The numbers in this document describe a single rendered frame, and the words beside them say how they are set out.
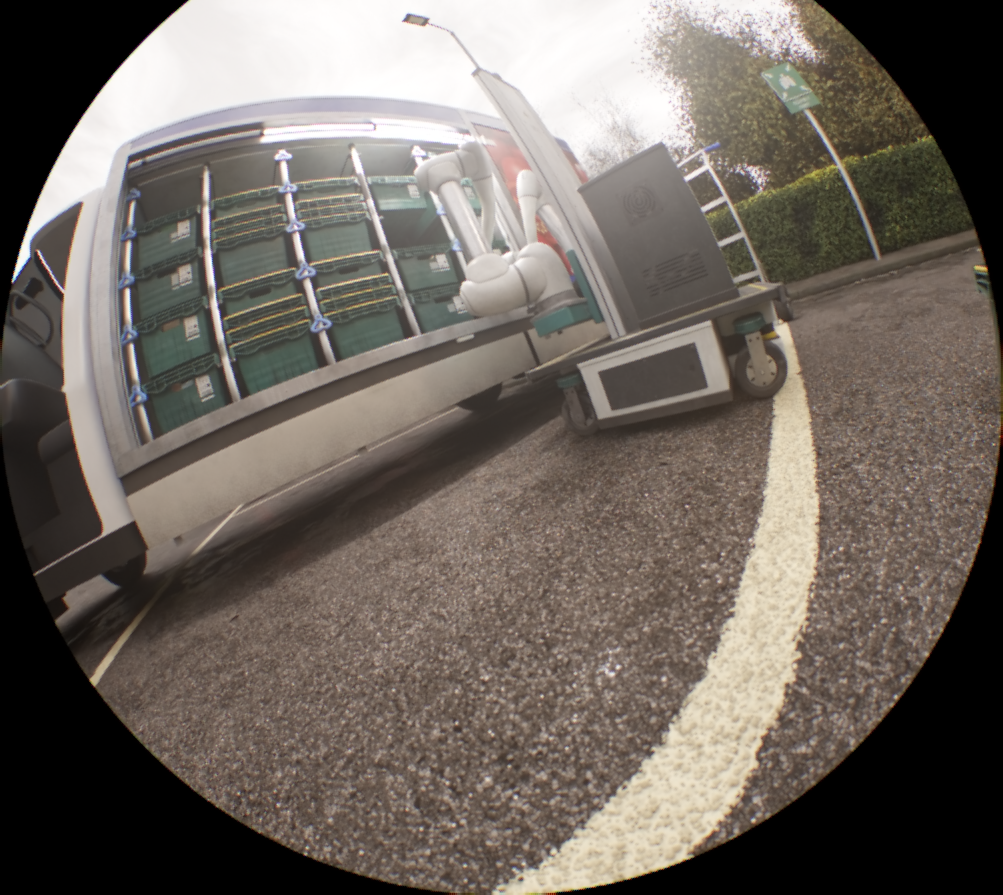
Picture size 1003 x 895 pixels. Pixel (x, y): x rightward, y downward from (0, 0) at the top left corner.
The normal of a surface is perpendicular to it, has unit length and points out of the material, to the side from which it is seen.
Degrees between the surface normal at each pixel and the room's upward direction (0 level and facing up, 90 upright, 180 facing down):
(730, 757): 0
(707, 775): 0
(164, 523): 90
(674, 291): 90
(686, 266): 90
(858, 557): 0
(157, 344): 95
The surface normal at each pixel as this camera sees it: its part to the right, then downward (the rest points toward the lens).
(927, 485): -0.38, -0.92
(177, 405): 0.61, -0.14
